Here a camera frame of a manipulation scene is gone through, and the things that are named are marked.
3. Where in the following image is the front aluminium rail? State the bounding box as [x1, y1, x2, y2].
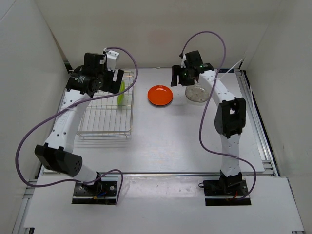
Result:
[99, 171, 222, 176]

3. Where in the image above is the lime green plastic plate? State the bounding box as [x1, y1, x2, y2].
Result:
[117, 80, 126, 106]

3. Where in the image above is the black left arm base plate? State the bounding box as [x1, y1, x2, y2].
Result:
[72, 176, 118, 205]

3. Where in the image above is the clear textured glass plate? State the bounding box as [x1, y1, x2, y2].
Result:
[186, 95, 208, 106]

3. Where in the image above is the white cable tie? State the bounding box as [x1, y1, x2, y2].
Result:
[215, 58, 244, 80]

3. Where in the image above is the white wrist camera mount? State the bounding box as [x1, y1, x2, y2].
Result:
[180, 54, 187, 68]
[103, 48, 119, 71]

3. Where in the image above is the aluminium table edge rail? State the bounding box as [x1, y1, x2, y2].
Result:
[235, 69, 279, 177]

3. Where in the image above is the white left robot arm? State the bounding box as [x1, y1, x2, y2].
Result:
[35, 50, 124, 195]

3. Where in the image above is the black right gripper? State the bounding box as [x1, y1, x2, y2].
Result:
[171, 65, 195, 87]

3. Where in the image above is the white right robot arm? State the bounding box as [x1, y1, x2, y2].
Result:
[171, 51, 246, 195]

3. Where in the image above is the chrome wire dish rack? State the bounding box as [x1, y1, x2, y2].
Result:
[76, 70, 136, 141]

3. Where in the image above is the orange plastic plate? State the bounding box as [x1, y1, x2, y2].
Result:
[147, 85, 174, 105]

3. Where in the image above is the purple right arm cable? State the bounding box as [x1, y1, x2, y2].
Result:
[179, 31, 257, 201]

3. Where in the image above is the black plastic plate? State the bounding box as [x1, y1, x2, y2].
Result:
[152, 103, 170, 108]

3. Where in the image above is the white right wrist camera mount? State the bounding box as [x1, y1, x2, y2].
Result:
[180, 54, 187, 68]

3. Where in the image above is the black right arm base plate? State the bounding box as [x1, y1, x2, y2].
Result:
[198, 180, 251, 206]

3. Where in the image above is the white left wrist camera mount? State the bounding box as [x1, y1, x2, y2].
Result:
[103, 48, 119, 71]

